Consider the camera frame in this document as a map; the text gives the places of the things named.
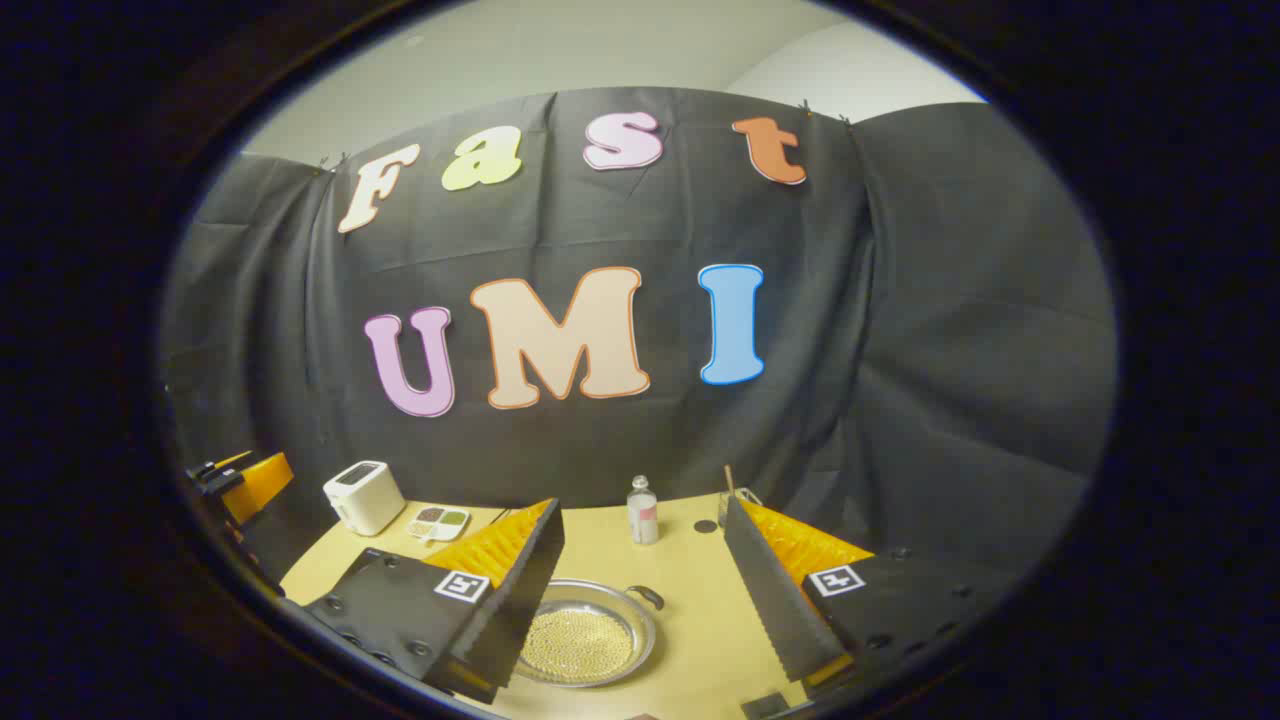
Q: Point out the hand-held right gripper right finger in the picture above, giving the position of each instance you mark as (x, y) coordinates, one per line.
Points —
(765, 580)

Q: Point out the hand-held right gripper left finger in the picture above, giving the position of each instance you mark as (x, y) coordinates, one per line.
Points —
(520, 580)

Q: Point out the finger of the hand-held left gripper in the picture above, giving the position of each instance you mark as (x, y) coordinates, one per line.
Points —
(260, 480)

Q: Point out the heap of yellow soybeans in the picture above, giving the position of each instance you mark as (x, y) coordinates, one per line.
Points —
(580, 645)

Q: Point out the glass cup with wooden stick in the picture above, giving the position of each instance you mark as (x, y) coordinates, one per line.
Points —
(728, 500)

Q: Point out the white divided dish of beans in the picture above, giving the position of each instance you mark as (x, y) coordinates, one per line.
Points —
(438, 521)

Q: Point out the white toaster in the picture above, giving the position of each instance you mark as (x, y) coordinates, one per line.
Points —
(362, 497)

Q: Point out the clear bottle with pink label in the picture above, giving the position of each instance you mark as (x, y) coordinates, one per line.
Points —
(643, 515)

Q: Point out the black backdrop cloth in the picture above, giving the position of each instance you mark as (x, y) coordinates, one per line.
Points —
(850, 350)

